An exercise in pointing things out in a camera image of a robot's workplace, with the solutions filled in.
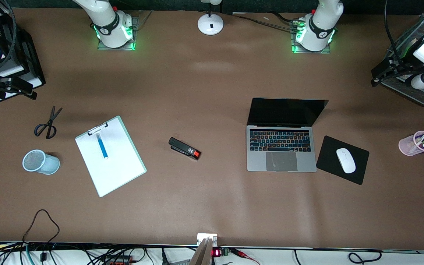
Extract black wire mesh tray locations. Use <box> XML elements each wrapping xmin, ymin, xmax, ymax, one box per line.
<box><xmin>372</xmin><ymin>15</ymin><xmax>424</xmax><ymax>108</ymax></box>

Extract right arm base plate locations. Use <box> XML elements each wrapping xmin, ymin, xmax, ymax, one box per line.
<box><xmin>97</xmin><ymin>10</ymin><xmax>153</xmax><ymax>51</ymax></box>

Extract black scissors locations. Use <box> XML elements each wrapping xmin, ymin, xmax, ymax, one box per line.
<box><xmin>34</xmin><ymin>106</ymin><xmax>63</xmax><ymax>139</ymax></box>

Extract front camera mount bracket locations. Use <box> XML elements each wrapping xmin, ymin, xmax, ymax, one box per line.
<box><xmin>189</xmin><ymin>233</ymin><xmax>218</xmax><ymax>265</ymax></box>

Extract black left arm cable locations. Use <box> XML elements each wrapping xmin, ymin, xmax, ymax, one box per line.
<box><xmin>384</xmin><ymin>0</ymin><xmax>406</xmax><ymax>68</ymax></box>

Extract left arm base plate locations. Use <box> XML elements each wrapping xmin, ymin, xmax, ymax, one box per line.
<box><xmin>290</xmin><ymin>21</ymin><xmax>332</xmax><ymax>54</ymax></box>

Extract white computer mouse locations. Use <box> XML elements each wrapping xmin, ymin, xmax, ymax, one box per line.
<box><xmin>336</xmin><ymin>148</ymin><xmax>356</xmax><ymax>174</ymax></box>

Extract blue mesh pen cup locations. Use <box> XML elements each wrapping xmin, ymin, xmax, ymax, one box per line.
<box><xmin>22</xmin><ymin>149</ymin><xmax>60</xmax><ymax>175</ymax></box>

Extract thin black looped cable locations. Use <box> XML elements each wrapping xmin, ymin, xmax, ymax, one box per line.
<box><xmin>22</xmin><ymin>209</ymin><xmax>60</xmax><ymax>246</ymax></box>

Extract mint clipboard with white paper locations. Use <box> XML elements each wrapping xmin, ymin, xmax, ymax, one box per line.
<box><xmin>75</xmin><ymin>115</ymin><xmax>147</xmax><ymax>198</ymax></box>

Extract black stacked paper trays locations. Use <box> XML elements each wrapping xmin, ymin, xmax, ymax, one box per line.
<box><xmin>0</xmin><ymin>7</ymin><xmax>46</xmax><ymax>103</ymax></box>

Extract pink translucent pen cup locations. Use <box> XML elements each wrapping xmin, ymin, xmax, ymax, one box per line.
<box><xmin>399</xmin><ymin>130</ymin><xmax>424</xmax><ymax>156</ymax></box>

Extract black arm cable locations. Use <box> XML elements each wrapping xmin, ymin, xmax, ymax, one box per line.
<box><xmin>384</xmin><ymin>0</ymin><xmax>406</xmax><ymax>68</ymax></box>
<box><xmin>0</xmin><ymin>0</ymin><xmax>18</xmax><ymax>70</ymax></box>

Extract black mouse pad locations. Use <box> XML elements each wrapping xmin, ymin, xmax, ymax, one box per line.
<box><xmin>316</xmin><ymin>135</ymin><xmax>370</xmax><ymax>186</ymax></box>

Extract blue marker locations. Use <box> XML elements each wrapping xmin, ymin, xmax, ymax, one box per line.
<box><xmin>95</xmin><ymin>133</ymin><xmax>109</xmax><ymax>159</ymax></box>

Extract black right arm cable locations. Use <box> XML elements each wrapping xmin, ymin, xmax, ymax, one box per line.
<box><xmin>0</xmin><ymin>0</ymin><xmax>18</xmax><ymax>70</ymax></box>

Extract silver laptop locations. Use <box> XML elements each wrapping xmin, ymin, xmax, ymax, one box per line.
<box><xmin>246</xmin><ymin>98</ymin><xmax>329</xmax><ymax>173</ymax></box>

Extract black cables behind stand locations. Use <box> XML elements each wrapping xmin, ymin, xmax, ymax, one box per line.
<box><xmin>230</xmin><ymin>12</ymin><xmax>301</xmax><ymax>32</ymax></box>

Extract black coiled cable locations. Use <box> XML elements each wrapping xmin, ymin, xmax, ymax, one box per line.
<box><xmin>347</xmin><ymin>250</ymin><xmax>382</xmax><ymax>264</ymax></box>

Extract black stapler with red end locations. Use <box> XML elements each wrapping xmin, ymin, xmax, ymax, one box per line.
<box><xmin>168</xmin><ymin>137</ymin><xmax>201</xmax><ymax>161</ymax></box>

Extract red wire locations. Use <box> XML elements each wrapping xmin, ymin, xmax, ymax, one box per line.
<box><xmin>230</xmin><ymin>248</ymin><xmax>261</xmax><ymax>265</ymax></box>

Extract white round stand base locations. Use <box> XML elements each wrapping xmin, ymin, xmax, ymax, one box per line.
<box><xmin>197</xmin><ymin>0</ymin><xmax>224</xmax><ymax>36</ymax></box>

